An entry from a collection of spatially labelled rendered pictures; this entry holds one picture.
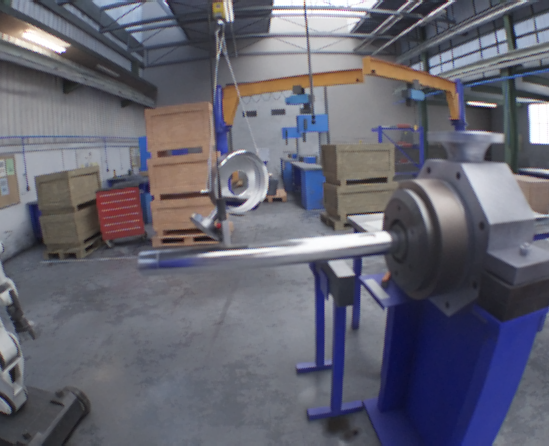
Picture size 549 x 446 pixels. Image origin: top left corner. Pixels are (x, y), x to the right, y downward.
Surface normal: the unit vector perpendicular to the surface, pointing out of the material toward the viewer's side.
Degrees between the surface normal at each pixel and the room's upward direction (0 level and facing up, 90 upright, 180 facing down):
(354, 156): 90
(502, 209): 45
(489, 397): 90
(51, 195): 90
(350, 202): 90
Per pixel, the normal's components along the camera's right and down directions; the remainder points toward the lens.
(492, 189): 0.02, -0.52
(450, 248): 0.08, 0.08
